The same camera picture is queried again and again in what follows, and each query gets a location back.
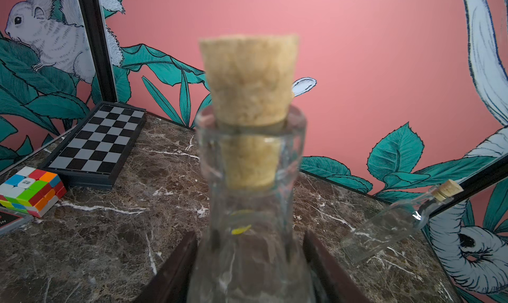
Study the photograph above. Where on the black frame post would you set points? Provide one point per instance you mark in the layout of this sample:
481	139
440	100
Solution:
483	179
92	13

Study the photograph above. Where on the black left frame post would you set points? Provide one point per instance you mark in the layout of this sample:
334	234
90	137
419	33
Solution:
92	13

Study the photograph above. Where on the black white chessboard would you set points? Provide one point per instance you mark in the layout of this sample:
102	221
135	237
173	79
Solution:
94	152

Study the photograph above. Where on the dark card near cube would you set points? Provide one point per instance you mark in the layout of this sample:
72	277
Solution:
12	220

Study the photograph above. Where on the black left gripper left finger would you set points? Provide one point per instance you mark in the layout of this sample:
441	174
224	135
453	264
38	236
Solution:
171	283

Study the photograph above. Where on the black right frame post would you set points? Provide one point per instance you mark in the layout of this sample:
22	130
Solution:
483	179

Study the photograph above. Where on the glass bottle blue label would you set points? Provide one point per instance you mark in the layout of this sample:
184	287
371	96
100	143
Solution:
396	222

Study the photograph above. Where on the colourful rubiks cube on table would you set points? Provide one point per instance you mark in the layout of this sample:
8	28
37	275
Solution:
32	191

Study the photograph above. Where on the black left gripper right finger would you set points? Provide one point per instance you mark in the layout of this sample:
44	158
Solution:
330	281

